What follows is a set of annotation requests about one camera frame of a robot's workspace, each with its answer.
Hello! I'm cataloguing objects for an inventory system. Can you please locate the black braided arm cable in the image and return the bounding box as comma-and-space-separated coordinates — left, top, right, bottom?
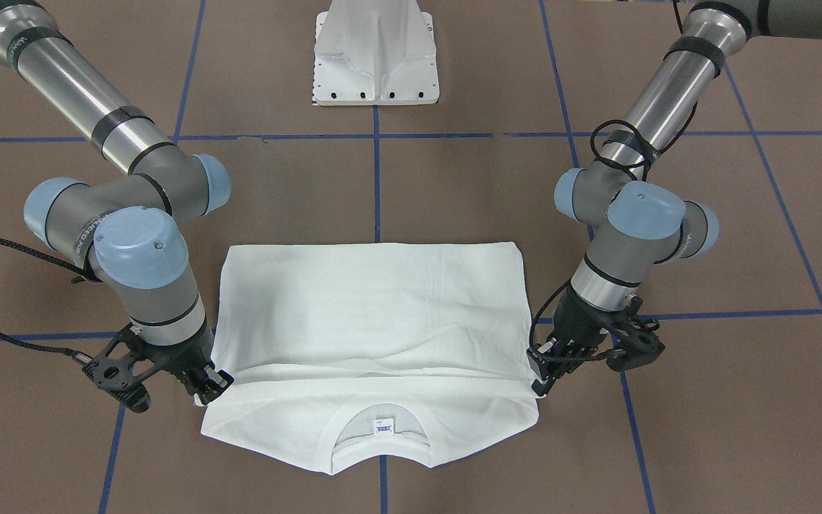
0, 230, 108, 365
529, 0, 697, 358

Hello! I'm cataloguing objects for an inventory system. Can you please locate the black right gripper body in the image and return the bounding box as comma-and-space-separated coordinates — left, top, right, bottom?
141, 325, 214, 388

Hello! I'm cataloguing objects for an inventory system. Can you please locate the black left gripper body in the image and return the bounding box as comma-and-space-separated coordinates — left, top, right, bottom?
546, 282, 633, 365

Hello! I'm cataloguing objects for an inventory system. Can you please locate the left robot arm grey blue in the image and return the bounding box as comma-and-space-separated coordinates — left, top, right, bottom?
527, 1, 822, 397

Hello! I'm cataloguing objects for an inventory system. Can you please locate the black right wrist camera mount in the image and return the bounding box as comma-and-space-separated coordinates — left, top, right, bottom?
78, 324, 171, 413

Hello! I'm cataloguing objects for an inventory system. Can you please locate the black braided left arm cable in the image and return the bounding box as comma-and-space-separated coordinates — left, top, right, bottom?
529, 0, 697, 358

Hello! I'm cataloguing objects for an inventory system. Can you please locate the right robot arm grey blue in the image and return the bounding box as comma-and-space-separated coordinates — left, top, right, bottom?
0, 1, 233, 413

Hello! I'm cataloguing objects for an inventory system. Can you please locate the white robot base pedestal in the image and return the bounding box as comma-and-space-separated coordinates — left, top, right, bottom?
311, 1, 440, 106

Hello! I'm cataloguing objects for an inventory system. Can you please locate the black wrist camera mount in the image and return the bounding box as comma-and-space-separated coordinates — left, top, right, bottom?
78, 324, 171, 413
599, 295, 666, 372

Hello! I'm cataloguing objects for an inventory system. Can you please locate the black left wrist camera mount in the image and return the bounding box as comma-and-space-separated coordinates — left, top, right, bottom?
599, 295, 666, 372

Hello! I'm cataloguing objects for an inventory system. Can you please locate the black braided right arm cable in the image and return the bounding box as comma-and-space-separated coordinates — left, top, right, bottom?
0, 230, 108, 365

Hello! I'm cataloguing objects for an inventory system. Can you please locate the white long-sleeve printed shirt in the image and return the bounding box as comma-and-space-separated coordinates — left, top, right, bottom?
201, 243, 539, 475

